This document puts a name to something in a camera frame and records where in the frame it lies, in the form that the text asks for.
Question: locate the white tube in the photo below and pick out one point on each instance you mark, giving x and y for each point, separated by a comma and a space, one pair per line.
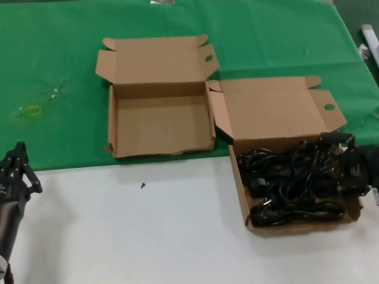
371, 38

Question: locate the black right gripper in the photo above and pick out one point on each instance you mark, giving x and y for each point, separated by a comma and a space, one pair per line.
358, 168

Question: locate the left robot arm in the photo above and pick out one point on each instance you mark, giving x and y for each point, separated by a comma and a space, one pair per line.
4, 272

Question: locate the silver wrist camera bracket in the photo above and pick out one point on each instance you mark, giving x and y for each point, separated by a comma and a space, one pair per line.
376, 196

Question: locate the brown cardboard mailer box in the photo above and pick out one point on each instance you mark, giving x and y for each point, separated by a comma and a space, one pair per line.
266, 112

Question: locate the grey metal bracket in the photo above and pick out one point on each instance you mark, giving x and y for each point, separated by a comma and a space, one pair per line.
161, 1

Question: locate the clear plastic film scrap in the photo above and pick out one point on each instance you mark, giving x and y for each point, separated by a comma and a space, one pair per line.
54, 95

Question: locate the brown cardboard box torn rim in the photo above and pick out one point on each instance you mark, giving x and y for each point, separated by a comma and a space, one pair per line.
163, 124

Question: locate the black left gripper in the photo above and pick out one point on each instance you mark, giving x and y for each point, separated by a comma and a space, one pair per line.
12, 213

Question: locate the green tablecloth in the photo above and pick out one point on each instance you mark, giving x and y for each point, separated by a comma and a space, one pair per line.
266, 35

